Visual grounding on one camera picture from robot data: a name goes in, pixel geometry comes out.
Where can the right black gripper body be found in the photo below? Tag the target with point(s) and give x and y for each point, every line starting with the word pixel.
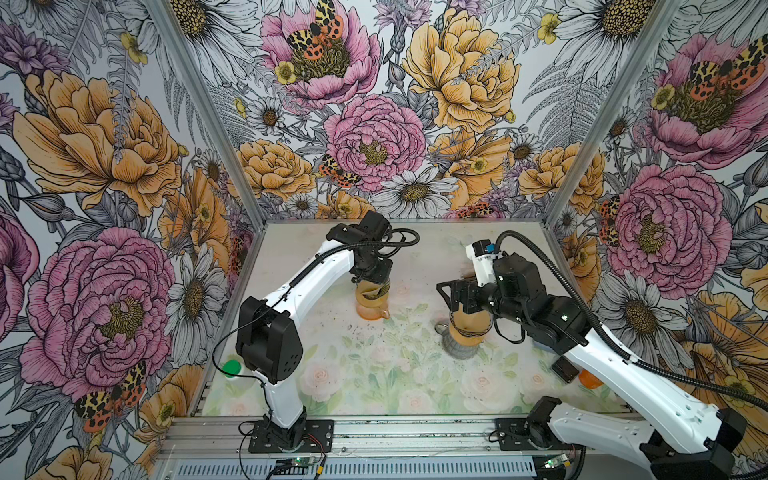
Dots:
pixel 477 298

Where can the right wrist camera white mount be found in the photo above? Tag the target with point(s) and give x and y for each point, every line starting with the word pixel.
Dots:
pixel 482 254

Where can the aluminium rail frame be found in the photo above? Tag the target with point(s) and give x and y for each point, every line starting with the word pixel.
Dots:
pixel 376 447

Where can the wooden ring holder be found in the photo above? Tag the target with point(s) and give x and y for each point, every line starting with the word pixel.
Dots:
pixel 466 341
pixel 372 300

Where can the wooden ring holder front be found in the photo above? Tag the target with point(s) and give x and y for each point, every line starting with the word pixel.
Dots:
pixel 466 341

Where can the green lid bottle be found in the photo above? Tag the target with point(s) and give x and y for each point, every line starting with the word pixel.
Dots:
pixel 232 368

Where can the clear grey glass carafe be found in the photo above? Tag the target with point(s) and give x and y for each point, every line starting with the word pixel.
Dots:
pixel 453 347

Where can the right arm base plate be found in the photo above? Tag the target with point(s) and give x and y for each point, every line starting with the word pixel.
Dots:
pixel 517 434

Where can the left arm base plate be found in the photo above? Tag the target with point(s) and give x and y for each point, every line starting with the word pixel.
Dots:
pixel 307 436

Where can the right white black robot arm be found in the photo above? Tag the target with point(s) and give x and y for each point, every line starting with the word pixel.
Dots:
pixel 677 436

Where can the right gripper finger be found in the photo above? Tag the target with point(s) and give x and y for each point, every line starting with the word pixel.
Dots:
pixel 452 286
pixel 452 300

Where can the orange lid bottle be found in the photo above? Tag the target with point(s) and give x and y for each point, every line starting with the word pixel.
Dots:
pixel 588 380

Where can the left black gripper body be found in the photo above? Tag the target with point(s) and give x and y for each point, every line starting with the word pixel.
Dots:
pixel 372 268

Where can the orange glass carafe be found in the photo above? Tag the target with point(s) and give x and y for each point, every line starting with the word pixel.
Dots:
pixel 373 312

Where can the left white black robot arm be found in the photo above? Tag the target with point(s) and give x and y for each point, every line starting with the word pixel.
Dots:
pixel 268 332

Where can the green circuit board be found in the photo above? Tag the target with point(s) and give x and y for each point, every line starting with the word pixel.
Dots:
pixel 562 460

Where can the small black box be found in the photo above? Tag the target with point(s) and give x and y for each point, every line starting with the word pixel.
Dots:
pixel 565 370

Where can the clear grey glass dripper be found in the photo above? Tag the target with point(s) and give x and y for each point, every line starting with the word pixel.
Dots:
pixel 469 327

